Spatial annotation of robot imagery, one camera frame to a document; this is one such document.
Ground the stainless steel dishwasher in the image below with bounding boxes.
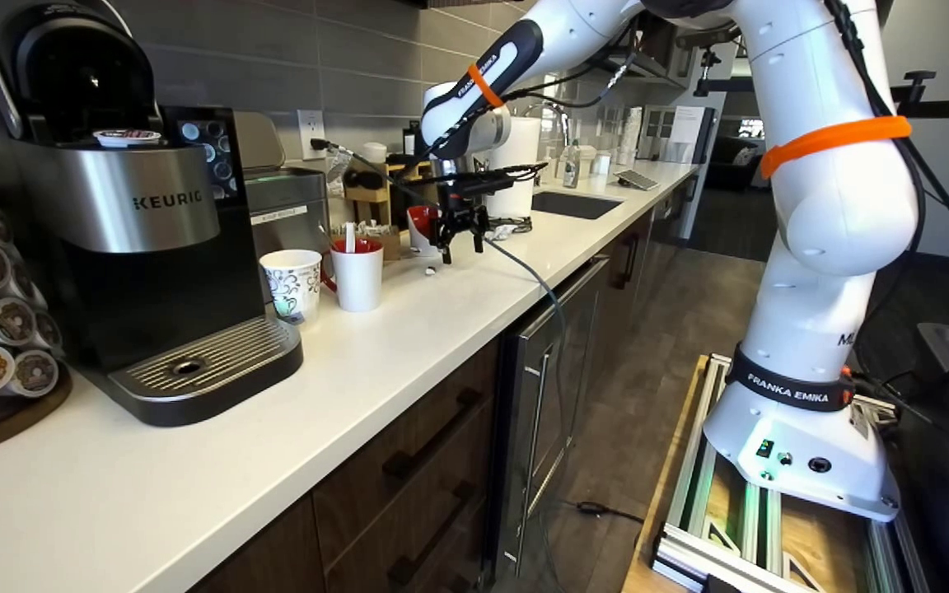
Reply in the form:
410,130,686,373
496,256,615,586

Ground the black cart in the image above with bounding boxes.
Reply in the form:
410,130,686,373
891,256,949,593

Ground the K-cup carousel rack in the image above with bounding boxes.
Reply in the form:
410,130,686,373
0,104,75,465

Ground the black floor cable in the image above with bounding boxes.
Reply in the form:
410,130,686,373
572,499,649,529

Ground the white wall outlet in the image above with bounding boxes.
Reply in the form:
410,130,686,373
293,107,330,158

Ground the wooden countertop organizer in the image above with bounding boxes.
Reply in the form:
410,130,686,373
341,156,435,229

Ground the thin blue cable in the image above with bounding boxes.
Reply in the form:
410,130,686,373
307,137,559,308

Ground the wide orange arm strap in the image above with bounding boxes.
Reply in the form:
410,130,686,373
756,114,916,183

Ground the black silver Keurig coffee machine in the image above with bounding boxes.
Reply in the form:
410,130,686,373
0,0,307,429

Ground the short orange arm strap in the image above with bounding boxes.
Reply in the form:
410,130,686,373
465,63,507,114

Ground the clear glass bottle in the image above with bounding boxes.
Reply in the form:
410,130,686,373
558,114,588,191

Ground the patterned paper cup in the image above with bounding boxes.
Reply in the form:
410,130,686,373
256,247,325,324

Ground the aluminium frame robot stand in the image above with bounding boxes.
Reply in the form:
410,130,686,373
619,349,933,593

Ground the dark countertop sink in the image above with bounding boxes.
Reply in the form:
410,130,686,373
530,189,626,225

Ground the white red-rimmed pod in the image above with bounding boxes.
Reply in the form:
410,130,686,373
94,126,166,153

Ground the wooden base cabinet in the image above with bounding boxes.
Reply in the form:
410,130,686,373
192,209,708,593

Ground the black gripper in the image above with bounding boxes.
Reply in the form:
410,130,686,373
433,180,496,266

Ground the white mug red inside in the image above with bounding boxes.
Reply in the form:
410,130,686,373
325,234,388,317

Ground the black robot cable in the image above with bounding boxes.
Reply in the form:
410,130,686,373
823,0,949,383

